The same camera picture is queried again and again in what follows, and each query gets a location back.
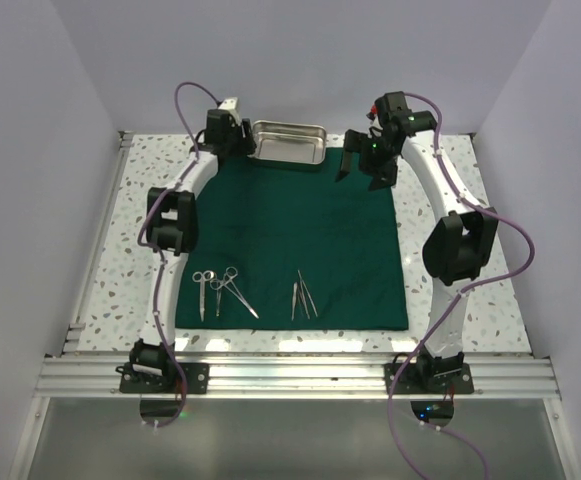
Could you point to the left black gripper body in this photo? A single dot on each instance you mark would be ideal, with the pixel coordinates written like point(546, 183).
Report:
point(238, 140)

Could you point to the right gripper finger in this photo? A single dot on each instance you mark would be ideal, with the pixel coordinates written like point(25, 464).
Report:
point(352, 144)
point(384, 176)

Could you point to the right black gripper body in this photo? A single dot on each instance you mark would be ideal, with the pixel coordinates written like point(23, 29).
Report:
point(374, 153)

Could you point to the stainless steel instrument tray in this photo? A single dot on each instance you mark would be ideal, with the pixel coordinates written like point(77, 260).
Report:
point(288, 145)

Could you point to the dark green surgical cloth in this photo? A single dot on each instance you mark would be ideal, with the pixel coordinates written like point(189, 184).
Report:
point(270, 222)

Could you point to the steel tweezers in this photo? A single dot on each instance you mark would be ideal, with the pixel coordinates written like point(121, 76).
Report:
point(306, 297)
point(295, 296)

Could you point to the steel surgical scissors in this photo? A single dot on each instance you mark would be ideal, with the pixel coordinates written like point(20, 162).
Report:
point(202, 278)

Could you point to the long steel curved forceps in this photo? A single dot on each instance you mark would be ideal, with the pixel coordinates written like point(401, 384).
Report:
point(229, 281)

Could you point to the small steel hemostat clamp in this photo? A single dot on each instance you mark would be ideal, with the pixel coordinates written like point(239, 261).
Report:
point(217, 286)

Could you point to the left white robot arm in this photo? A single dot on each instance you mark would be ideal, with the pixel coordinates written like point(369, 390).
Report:
point(171, 231)

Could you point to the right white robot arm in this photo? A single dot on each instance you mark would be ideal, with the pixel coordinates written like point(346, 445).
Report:
point(459, 245)

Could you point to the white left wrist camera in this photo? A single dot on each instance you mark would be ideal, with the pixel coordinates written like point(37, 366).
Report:
point(231, 105)

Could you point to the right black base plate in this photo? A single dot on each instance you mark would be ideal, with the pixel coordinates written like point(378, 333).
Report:
point(420, 377)

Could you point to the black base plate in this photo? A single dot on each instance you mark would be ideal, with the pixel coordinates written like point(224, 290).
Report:
point(134, 382)
point(420, 377)

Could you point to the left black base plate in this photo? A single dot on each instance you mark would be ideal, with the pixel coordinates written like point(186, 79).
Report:
point(134, 382)

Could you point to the aluminium rail frame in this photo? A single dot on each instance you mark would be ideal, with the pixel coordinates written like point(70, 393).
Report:
point(284, 404)

